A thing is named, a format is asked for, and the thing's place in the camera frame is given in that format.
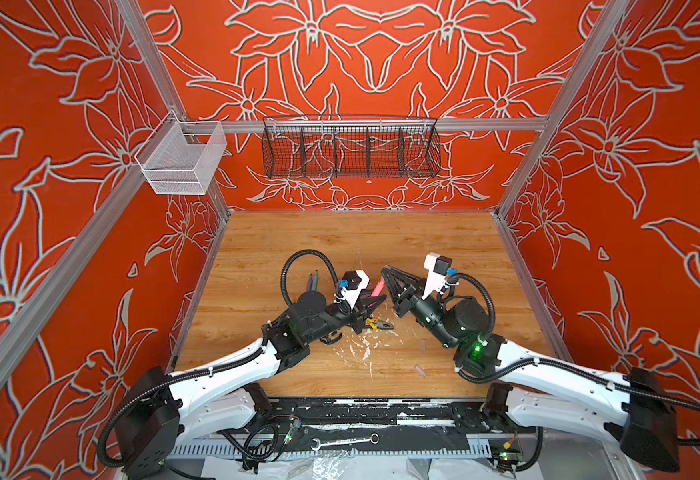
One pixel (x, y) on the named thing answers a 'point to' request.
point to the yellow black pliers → (375, 323)
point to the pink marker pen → (378, 288)
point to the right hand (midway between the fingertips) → (379, 273)
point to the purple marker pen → (309, 284)
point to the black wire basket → (350, 146)
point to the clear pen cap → (419, 370)
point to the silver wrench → (374, 439)
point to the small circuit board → (505, 457)
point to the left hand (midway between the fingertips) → (382, 292)
